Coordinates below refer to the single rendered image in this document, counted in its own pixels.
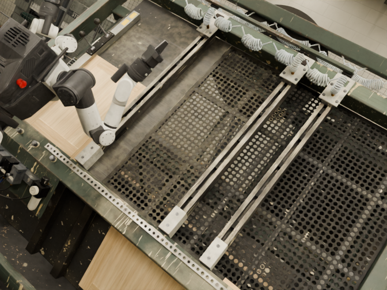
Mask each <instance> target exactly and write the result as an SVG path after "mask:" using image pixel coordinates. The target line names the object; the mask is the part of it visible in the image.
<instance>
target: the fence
mask: <svg viewBox="0 0 387 290"><path fill-rule="evenodd" d="M133 12H134V13H136V14H137V15H136V16H135V17H134V18H133V19H132V18H129V16H130V15H132V13H133ZM133 12H132V13H131V14H129V15H128V16H127V17H126V18H125V19H124V20H126V19H128V20H129V22H128V23H127V24H125V26H124V25H122V24H121V23H122V22H123V21H124V20H123V21H122V22H120V23H119V24H118V25H117V26H116V27H114V28H113V29H112V30H111V31H110V32H112V33H114V34H115V36H114V37H113V38H111V39H110V41H108V42H107V43H106V44H105V45H104V46H102V47H101V48H100V49H99V50H98V51H97V52H96V53H95V54H94V55H92V56H91V55H89V54H88V53H85V54H84V55H82V56H81V57H80V58H79V59H78V60H77V61H76V62H75V63H73V64H72V65H71V66H70V67H69V68H70V69H71V70H72V69H76V68H83V67H84V66H85V65H87V64H88V63H89V62H90V61H91V60H92V59H93V58H94V57H95V56H96V55H98V56H100V55H101V54H102V53H103V52H104V51H105V50H106V49H107V48H108V47H109V46H111V45H112V44H113V43H114V42H115V41H116V40H117V39H118V38H119V37H120V36H122V35H123V34H124V33H125V32H126V31H128V30H129V29H130V28H131V27H132V26H133V25H134V24H135V23H136V22H137V21H139V20H140V19H141V17H140V14H139V13H137V12H136V11H133Z"/></svg>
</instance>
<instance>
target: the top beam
mask: <svg viewBox="0 0 387 290"><path fill-rule="evenodd" d="M150 1H152V2H154V3H156V4H158V5H160V6H161V7H163V8H165V9H167V10H168V11H170V12H172V13H174V14H176V15H178V16H180V17H181V18H183V19H185V20H187V21H189V22H191V23H193V24H194V25H196V26H200V25H201V24H202V23H203V19H204V16H205V15H206V14H204V15H203V18H201V20H196V19H193V18H191V17H189V16H188V15H187V14H186V13H185V11H184V8H185V7H186V5H187V3H186V1H185V0H150ZM187 2H188V4H193V5H194V6H195V7H196V8H201V9H202V11H203V12H204V13H205V12H207V11H208V9H209V8H210V6H208V5H206V4H204V3H202V2H200V1H198V0H187ZM211 8H212V7H211ZM228 20H229V21H231V23H232V26H237V25H240V27H234V28H232V29H231V31H230V32H224V31H222V30H220V29H218V30H217V31H216V32H215V36H216V37H218V38H220V39H222V40H224V41H225V42H227V43H229V44H231V45H233V46H235V47H237V48H238V49H240V50H242V51H244V52H246V53H248V54H250V55H251V56H253V57H255V58H256V59H258V60H261V61H262V62H264V63H266V64H268V65H269V66H271V67H273V68H275V69H277V70H279V71H281V72H282V71H283V70H284V69H285V68H286V67H287V66H286V65H285V64H283V63H280V62H278V60H276V59H275V53H276V49H275V47H274V45H273V43H274V44H275V46H276V48H277V50H281V49H282V50H285V51H286V52H288V53H290V54H293V55H294V57H295V56H296V55H297V54H298V53H299V52H297V51H295V50H293V49H291V48H289V47H288V46H286V45H284V44H282V43H280V42H278V41H276V40H274V39H272V38H270V37H268V36H266V35H264V34H262V33H260V32H258V31H256V30H254V29H252V28H251V27H249V26H247V25H245V24H243V23H241V22H239V21H237V20H235V19H233V18H231V17H230V18H229V19H228ZM242 26H243V29H244V32H245V35H247V34H250V35H252V37H254V38H256V39H260V41H261V42H262V44H264V43H268V42H270V41H271V42H272V43H269V44H266V45H263V46H262V48H261V50H259V51H254V50H251V49H249V48H247V47H246V46H244V45H243V43H242V42H241V39H242V37H243V35H244V34H243V31H242ZM314 68H315V69H316V70H318V71H319V72H320V73H322V74H327V75H328V77H329V80H330V79H333V78H334V77H335V75H336V74H337V72H336V71H334V70H332V69H330V68H328V67H327V66H325V65H323V64H321V63H319V62H317V61H315V62H314V63H313V64H312V66H311V67H310V69H314ZM308 71H309V70H308ZM308 71H307V72H308ZM307 72H306V73H305V74H304V75H303V77H302V78H301V79H300V80H299V82H301V83H303V84H304V85H306V86H308V87H310V88H312V89H314V90H315V91H317V92H319V93H322V92H323V91H324V90H325V88H326V87H327V86H325V87H323V86H320V85H319V86H317V84H316V85H315V84H314V83H312V82H311V81H310V80H309V79H308V78H307V77H306V74H307ZM327 81H328V78H327ZM339 104H341V105H343V106H345V107H346V108H348V109H351V110H352V111H354V112H356V113H358V114H359V115H361V116H363V117H365V118H367V119H369V120H371V121H372V122H374V123H376V124H378V125H380V126H382V127H384V128H385V129H387V98H386V97H384V96H383V95H381V94H379V93H377V92H375V91H373V90H371V89H369V88H367V87H365V86H363V85H361V84H360V83H358V82H355V83H354V84H353V86H352V87H351V89H350V90H349V91H348V93H347V94H346V95H345V96H344V98H343V99H342V100H341V102H340V103H339Z"/></svg>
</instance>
